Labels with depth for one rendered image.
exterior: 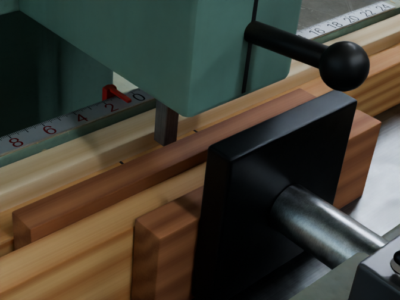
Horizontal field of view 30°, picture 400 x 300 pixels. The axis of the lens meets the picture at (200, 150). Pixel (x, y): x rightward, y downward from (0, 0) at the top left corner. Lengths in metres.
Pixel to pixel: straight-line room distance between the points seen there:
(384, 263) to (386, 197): 0.21
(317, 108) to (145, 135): 0.10
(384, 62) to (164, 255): 0.26
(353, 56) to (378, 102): 0.26
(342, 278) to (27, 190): 0.16
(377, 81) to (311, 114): 0.19
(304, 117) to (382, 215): 0.13
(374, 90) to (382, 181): 0.08
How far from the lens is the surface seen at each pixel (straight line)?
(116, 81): 0.76
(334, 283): 0.32
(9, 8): 0.42
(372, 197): 0.47
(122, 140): 0.40
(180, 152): 0.38
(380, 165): 0.50
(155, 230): 0.34
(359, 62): 0.30
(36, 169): 0.38
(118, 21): 0.34
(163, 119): 0.39
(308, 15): 3.04
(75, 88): 0.60
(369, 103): 0.54
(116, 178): 0.36
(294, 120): 0.35
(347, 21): 0.56
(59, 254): 0.33
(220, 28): 0.32
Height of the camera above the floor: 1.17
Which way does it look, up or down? 34 degrees down
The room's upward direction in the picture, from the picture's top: 6 degrees clockwise
